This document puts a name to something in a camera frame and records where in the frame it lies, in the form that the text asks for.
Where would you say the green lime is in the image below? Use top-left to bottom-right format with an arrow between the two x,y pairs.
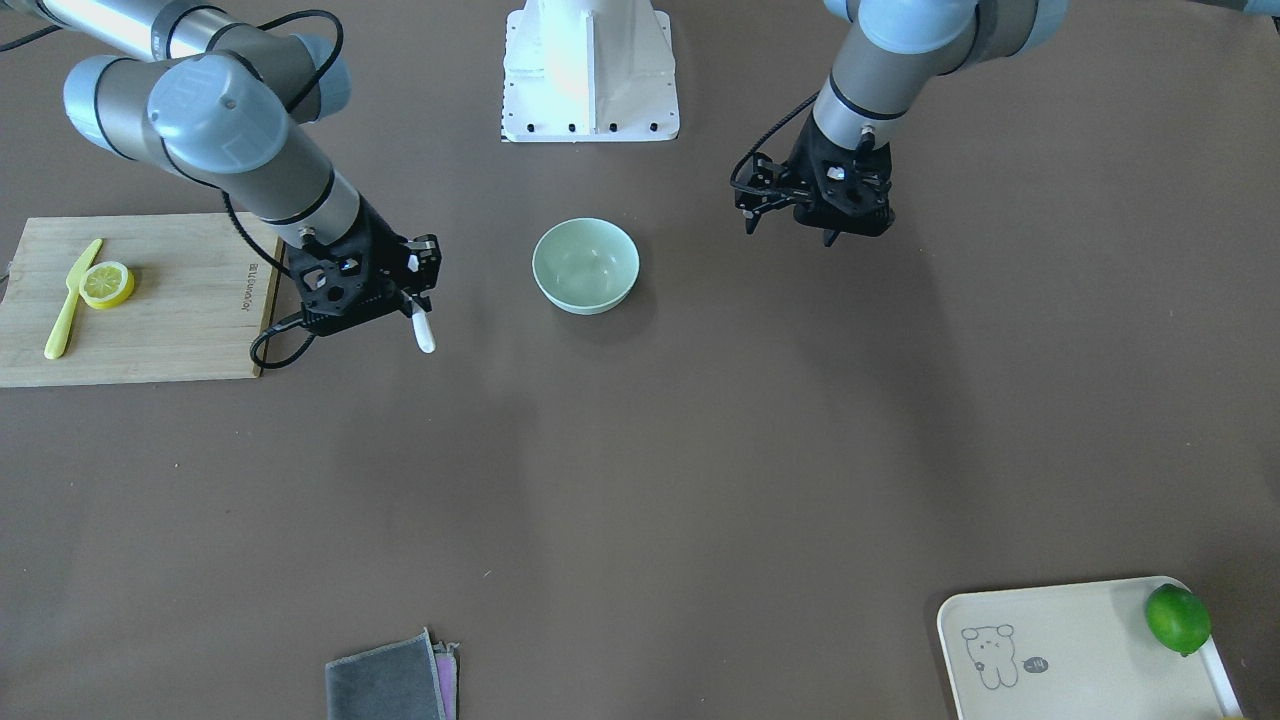
1144,583 -> 1212,657

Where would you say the bamboo cutting board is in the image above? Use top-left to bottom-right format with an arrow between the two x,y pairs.
1,213 -> 282,388

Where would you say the folded grey cloth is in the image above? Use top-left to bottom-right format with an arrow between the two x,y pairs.
325,629 -> 460,719

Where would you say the beige rabbit tray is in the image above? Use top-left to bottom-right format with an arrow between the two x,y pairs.
936,577 -> 1244,719

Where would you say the halved lemon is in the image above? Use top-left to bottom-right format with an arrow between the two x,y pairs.
78,261 -> 136,310

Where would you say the white ceramic spoon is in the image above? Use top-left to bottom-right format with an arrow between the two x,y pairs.
410,306 -> 436,354

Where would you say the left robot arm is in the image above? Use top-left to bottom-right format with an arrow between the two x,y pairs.
786,1 -> 1069,246

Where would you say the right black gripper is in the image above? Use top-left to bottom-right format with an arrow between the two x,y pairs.
285,199 -> 442,337

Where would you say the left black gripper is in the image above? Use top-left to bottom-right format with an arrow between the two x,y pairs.
790,117 -> 895,249

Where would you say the mint green bowl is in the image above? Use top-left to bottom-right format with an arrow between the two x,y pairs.
531,218 -> 641,316

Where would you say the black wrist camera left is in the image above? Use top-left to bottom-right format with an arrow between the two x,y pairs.
730,150 -> 803,236

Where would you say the white camera pole base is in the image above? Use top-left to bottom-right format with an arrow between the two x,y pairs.
500,1 -> 681,143

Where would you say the yellow plastic knife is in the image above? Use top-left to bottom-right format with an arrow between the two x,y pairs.
44,238 -> 104,360

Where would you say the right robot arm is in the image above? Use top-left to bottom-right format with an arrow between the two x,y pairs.
3,1 -> 442,354

